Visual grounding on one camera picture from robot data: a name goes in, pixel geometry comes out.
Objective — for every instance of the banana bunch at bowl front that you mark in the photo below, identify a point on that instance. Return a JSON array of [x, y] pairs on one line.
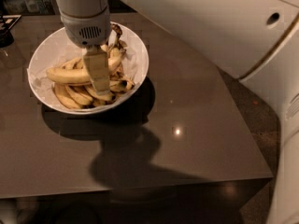
[[85, 97]]

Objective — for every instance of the white bowl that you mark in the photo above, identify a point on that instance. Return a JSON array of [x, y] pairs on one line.
[[127, 35]]

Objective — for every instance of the banana bunch with dark stem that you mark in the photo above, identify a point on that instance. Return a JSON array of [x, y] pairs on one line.
[[114, 51]]

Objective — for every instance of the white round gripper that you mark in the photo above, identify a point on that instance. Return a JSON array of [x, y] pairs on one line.
[[84, 32]]

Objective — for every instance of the bottles on back shelf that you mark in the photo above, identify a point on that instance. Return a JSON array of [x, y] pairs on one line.
[[27, 7]]

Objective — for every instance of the black object at table corner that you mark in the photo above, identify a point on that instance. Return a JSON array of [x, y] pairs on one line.
[[6, 24]]

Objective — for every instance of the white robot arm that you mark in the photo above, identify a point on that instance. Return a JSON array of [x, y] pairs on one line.
[[255, 41]]

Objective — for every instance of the large top yellow banana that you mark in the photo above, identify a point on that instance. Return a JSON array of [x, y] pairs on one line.
[[73, 77]]

